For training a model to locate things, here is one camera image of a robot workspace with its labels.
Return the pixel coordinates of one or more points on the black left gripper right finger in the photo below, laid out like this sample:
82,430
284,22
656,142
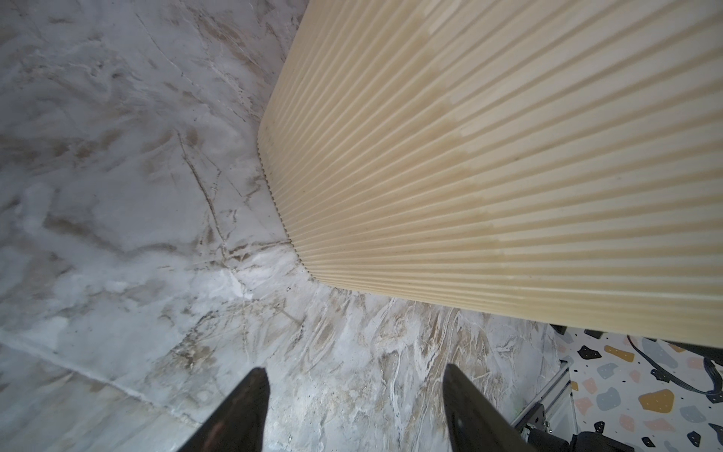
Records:
472,421

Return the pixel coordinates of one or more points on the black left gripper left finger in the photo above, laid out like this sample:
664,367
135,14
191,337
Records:
238,423

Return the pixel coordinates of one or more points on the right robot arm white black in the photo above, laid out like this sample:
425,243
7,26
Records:
646,394

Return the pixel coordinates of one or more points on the cream ribbed trash bin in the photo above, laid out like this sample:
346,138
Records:
559,161

